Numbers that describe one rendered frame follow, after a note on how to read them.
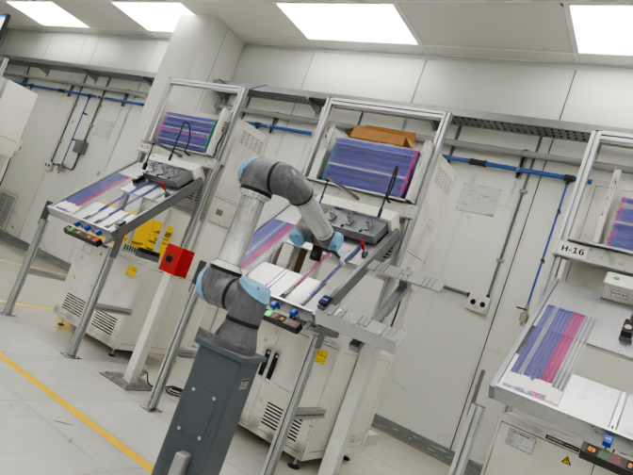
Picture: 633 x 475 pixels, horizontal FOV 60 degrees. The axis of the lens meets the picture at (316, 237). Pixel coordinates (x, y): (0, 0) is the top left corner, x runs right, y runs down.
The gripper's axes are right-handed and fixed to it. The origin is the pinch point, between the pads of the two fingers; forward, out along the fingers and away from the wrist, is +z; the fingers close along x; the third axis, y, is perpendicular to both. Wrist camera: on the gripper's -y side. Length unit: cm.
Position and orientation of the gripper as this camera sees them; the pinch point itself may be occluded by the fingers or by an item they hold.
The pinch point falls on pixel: (330, 262)
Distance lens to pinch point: 249.3
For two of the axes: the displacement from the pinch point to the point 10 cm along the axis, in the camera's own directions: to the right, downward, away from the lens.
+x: -7.9, -2.4, 5.6
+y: 5.4, -7.1, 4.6
